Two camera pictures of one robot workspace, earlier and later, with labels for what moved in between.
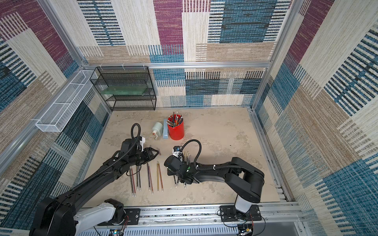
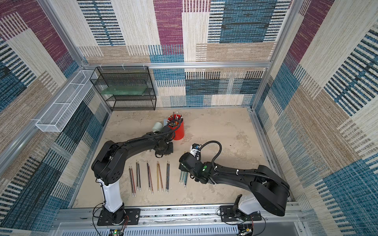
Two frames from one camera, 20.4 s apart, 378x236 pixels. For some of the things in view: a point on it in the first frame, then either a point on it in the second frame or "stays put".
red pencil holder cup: [176, 127] stays put
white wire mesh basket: [51, 120] stays put
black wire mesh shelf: [125, 86] stays put
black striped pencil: [137, 170] stays put
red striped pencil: [135, 195] stays put
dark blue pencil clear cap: [175, 181] -> [167, 176]
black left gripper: [151, 155] -> [171, 145]
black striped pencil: [132, 189] stays put
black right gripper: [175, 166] -> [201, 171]
